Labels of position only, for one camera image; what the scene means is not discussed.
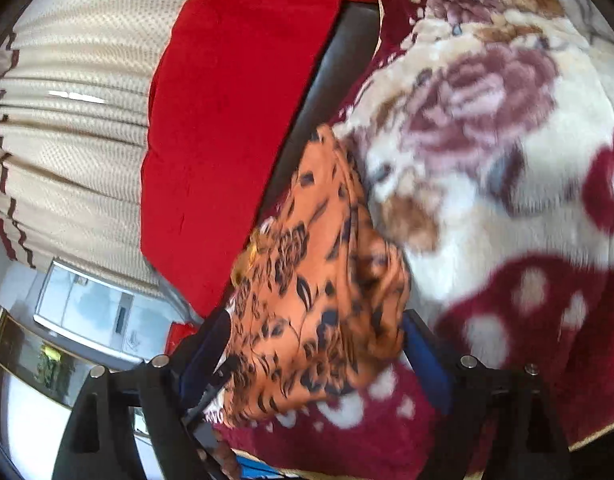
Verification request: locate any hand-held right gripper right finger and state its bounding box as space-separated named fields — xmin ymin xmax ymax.
xmin=402 ymin=310 xmax=572 ymax=480

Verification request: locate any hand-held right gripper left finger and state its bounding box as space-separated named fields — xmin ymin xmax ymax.
xmin=52 ymin=310 xmax=238 ymax=480

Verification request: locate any orange floral blouse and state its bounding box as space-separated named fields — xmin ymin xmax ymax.
xmin=222 ymin=124 xmax=412 ymax=428

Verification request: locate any white refrigerator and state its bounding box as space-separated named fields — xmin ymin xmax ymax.
xmin=34 ymin=257 xmax=168 ymax=361

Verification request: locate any glass display cabinet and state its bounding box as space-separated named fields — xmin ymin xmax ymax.
xmin=0 ymin=305 xmax=92 ymax=411

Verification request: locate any floral plush blanket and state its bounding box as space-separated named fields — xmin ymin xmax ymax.
xmin=207 ymin=0 xmax=614 ymax=480

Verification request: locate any beige dotted curtain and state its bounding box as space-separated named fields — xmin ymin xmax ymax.
xmin=0 ymin=0 xmax=208 ymax=301

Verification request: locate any red cloth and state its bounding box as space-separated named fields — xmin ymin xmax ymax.
xmin=139 ymin=0 xmax=382 ymax=356

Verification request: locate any dark brown leather sofa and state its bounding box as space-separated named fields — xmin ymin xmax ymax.
xmin=207 ymin=2 xmax=382 ymax=311

